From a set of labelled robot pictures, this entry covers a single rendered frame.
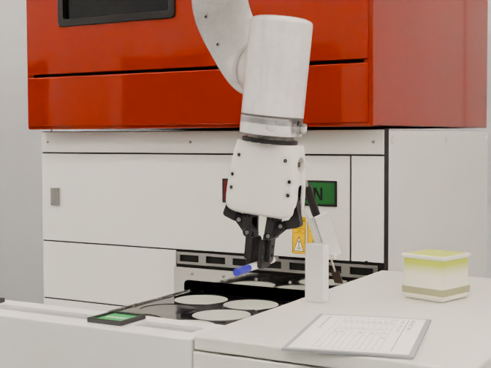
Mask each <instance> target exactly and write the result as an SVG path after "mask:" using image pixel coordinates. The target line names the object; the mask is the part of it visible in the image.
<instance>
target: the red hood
mask: <svg viewBox="0 0 491 368"><path fill-rule="evenodd" d="M248 3H249V6H250V8H251V12H252V15H253V16H255V15H285V16H292V17H296V18H302V19H306V20H309V21H310V22H312V24H313V33H312V40H311V54H310V61H309V69H308V83H307V91H306V98H305V111H304V119H303V123H304V124H307V129H477V128H486V127H487V19H488V0H248ZM26 25H27V70H28V128H29V129H30V130H57V129H104V130H240V117H241V109H242V100H243V95H242V94H241V93H239V92H238V91H236V90H235V89H234V88H233V87H232V86H231V85H230V84H229V83H228V82H227V80H226V79H225V77H224V76H223V74H222V73H221V71H220V69H219V68H218V66H217V65H216V62H215V61H214V60H213V57H212V55H211V54H210V52H209V50H208V48H207V47H206V45H205V43H204V41H203V39H202V37H201V35H200V33H199V30H198V28H197V25H196V22H195V19H194V14H193V9H192V3H191V0H26Z"/></svg>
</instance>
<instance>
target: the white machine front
mask: <svg viewBox="0 0 491 368"><path fill-rule="evenodd" d="M243 136H247V133H243V132H240V130H171V131H43V132H42V224H43V240H44V241H43V267H44V297H45V298H44V304H49V305H56V306H62V307H74V308H81V309H88V310H100V311H108V310H113V309H116V308H119V307H124V306H127V305H131V304H134V303H138V302H144V301H146V300H149V299H155V298H157V297H160V296H166V295H167V294H173V293H174V267H176V266H188V267H204V268H214V269H231V270H234V269H237V268H229V267H211V266H201V265H192V264H177V251H178V252H189V253H209V254H219V255H230V256H244V251H245V243H246V237H245V236H244V235H243V231H242V229H241V228H240V227H239V226H238V224H237V222H236V221H233V220H232V219H230V218H228V217H226V216H224V214H223V211H224V208H225V206H226V204H227V203H226V201H224V180H228V177H229V170H230V166H231V162H232V157H233V153H234V151H235V146H236V144H237V140H238V139H242V137H243ZM294 140H296V141H298V145H304V151H305V180H307V181H308V183H334V184H335V204H317V205H318V208H319V212H320V214H322V213H323V212H326V211H327V212H328V213H329V214H330V219H331V221H332V226H333V228H334V231H335V235H336V238H337V241H338V244H339V248H340V251H341V254H340V255H338V256H337V257H336V259H333V260H332V261H333V263H342V264H361V265H372V266H378V272H379V271H381V270H385V271H388V253H389V129H307V131H306V133H305V134H302V136H301V137H294ZM274 256H278V258H279V259H290V260H301V261H305V254H300V253H292V229H287V230H286V231H284V232H283V233H282V234H280V235H279V237H278V238H275V250H274Z"/></svg>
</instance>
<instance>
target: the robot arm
mask: <svg viewBox="0 0 491 368"><path fill-rule="evenodd" d="M191 3H192V9H193V14H194V19H195V22H196V25H197V28H198V30H199V33H200V35H201V37H202V39H203V41H204V43H205V45H206V47H207V48H208V50H209V52H210V54H211V55H212V57H213V60H214V61H215V62H216V65H217V66H218V68H219V69H220V71H221V73H222V74H223V76H224V77H225V79H226V80H227V82H228V83H229V84H230V85H231V86H232V87H233V88H234V89H235V90H236V91H238V92H239V93H241V94H242V95H243V100H242V109H241V117H240V132H243V133H247V136H243V137H242V139H238V140H237V144H236V146H235V151H234V153H233V157H232V162H231V166H230V170H229V177H228V183H227V195H226V203H227V204H226V206H225V208H224V211H223V214H224V216H226V217H228V218H230V219H232V220H233V221H236V222H237V224H238V226H239V227H240V228H241V229H242V231H243V235H244V236H245V251H244V258H246V261H245V265H247V264H251V263H254V262H255V261H257V267H258V268H259V269H264V268H266V267H269V266H270V263H272V262H273V258H274V250H275V238H278V237H279V235H280V234H282V233H283V232H284V231H286V230H287V229H295V228H299V227H301V226H302V225H303V221H302V213H303V210H304V206H305V151H304V145H298V141H296V140H294V137H301V136H302V134H305V133H306V131H307V124H304V123H303V119H304V111H305V98H306V91H307V83H308V69H309V61H310V54H311V40H312V33H313V24H312V22H310V21H309V20H306V19H302V18H296V17H292V16H285V15H255V16H253V15H252V12H251V8H250V6H249V3H248V0H191ZM259 215H260V216H265V217H267V220H266V225H265V230H264V235H263V239H262V237H261V235H259ZM286 218H290V219H289V220H287V221H282V219H286Z"/></svg>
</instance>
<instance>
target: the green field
mask: <svg viewBox="0 0 491 368"><path fill-rule="evenodd" d="M308 184H311V187H312V190H313V194H314V196H315V199H316V203H317V204H335V184H334V183H308Z"/></svg>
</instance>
